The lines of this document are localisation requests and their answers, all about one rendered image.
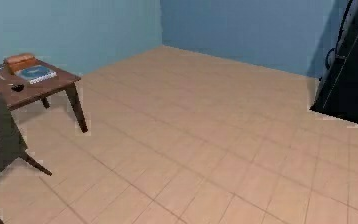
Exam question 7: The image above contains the dark brown wooden table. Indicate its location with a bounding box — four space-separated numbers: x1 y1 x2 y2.
0 58 89 134

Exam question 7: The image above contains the blue spiral notebook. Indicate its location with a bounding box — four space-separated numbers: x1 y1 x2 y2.
14 64 58 85

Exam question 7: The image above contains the orange brown box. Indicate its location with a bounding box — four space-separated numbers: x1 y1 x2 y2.
3 52 41 75

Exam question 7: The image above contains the dark grey chair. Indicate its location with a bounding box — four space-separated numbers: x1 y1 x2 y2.
0 91 53 224

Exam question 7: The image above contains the black curved fridge handle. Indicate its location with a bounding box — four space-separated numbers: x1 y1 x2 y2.
324 47 337 70

